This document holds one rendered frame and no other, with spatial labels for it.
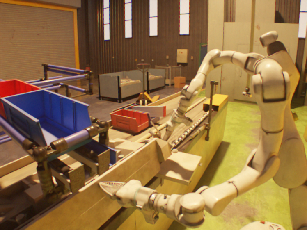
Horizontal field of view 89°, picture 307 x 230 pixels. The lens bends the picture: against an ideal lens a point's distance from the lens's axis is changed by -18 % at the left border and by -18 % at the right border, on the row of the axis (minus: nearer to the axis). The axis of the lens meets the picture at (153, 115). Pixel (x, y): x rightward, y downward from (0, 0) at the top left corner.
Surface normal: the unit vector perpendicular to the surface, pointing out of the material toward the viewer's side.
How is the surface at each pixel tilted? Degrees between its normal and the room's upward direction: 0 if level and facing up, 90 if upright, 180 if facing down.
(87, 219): 80
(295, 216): 93
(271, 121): 105
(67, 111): 88
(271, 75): 65
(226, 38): 90
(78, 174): 96
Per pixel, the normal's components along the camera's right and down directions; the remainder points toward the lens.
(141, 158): 0.84, 0.00
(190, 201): -0.21, -0.94
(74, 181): 0.85, 0.25
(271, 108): -0.44, 0.58
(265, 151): -0.80, -0.11
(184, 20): -0.52, 0.26
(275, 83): -0.51, 0.00
